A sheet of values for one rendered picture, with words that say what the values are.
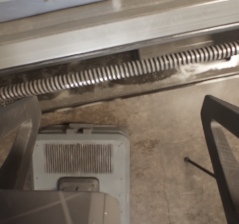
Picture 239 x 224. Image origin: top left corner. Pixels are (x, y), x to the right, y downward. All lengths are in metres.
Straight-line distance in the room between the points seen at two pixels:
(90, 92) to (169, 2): 0.54
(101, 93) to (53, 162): 0.47
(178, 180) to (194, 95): 0.55
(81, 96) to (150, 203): 0.91
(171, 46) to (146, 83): 0.18
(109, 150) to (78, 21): 0.76
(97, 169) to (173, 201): 0.62
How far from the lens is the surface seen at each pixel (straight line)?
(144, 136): 1.39
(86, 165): 1.18
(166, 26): 0.51
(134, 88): 0.93
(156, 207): 1.60
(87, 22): 0.50
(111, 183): 1.20
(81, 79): 0.60
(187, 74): 0.96
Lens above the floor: 1.33
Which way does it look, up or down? 82 degrees down
